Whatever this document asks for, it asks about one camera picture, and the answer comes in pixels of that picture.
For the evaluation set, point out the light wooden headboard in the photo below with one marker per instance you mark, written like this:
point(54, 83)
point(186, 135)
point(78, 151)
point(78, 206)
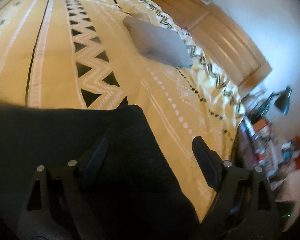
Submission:
point(222, 39)

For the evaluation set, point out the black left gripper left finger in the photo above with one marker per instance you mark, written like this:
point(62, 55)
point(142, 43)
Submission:
point(59, 202)

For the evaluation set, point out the grey folded garment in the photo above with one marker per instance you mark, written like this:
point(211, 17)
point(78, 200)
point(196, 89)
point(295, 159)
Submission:
point(158, 44)

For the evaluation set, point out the yellow patterned bedspread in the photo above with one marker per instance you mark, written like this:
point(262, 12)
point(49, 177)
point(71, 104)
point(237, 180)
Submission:
point(78, 54)

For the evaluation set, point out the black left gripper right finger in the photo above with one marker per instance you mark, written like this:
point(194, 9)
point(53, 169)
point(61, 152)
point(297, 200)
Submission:
point(244, 206)

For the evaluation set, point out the black desk lamp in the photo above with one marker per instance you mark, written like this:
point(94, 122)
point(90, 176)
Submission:
point(282, 103)

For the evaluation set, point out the black pants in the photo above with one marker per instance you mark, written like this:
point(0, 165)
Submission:
point(137, 194)

